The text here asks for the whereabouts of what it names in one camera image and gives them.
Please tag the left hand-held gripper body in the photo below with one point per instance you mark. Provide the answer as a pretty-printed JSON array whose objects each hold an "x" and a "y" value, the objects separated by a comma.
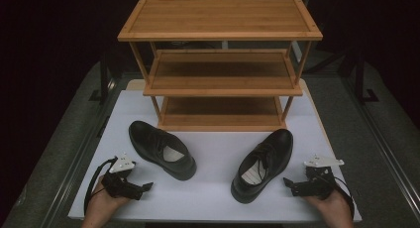
[{"x": 119, "y": 185}]

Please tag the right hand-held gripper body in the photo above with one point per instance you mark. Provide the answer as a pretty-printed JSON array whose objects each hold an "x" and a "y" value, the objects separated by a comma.
[{"x": 318, "y": 185}]

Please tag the black leather shoe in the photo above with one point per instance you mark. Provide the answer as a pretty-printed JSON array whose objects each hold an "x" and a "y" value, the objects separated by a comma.
[
  {"x": 152, "y": 143},
  {"x": 275, "y": 148}
]

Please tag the wooden three-tier shoe rack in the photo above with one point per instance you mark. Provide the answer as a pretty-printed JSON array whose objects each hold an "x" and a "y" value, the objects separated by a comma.
[{"x": 220, "y": 18}]

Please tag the person's right hand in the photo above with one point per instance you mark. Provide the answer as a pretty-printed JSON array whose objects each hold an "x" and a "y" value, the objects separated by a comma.
[{"x": 332, "y": 205}]

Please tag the person's left hand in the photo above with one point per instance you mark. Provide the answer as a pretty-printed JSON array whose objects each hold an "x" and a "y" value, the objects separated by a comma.
[{"x": 104, "y": 205}]

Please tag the white table mat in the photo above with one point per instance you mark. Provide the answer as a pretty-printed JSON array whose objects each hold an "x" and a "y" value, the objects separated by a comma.
[{"x": 211, "y": 195}]

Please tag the black metal stand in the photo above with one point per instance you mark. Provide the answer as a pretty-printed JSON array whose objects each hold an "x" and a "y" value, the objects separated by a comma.
[
  {"x": 104, "y": 79},
  {"x": 361, "y": 82}
]

